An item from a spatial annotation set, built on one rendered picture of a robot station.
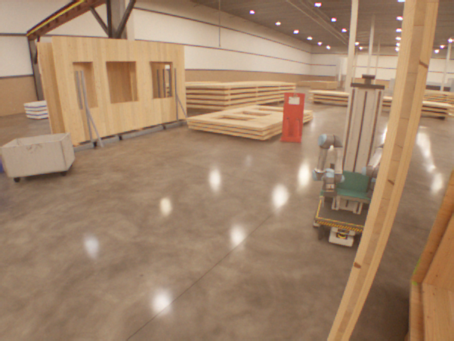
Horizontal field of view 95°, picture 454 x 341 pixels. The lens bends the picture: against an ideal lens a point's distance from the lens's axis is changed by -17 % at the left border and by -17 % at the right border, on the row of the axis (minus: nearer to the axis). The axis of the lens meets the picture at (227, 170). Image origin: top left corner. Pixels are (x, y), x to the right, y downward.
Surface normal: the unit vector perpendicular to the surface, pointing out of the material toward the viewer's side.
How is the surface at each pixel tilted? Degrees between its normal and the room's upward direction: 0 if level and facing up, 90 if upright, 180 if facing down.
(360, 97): 90
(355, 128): 90
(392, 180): 88
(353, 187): 90
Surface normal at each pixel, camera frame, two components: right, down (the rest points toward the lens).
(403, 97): -0.58, 0.26
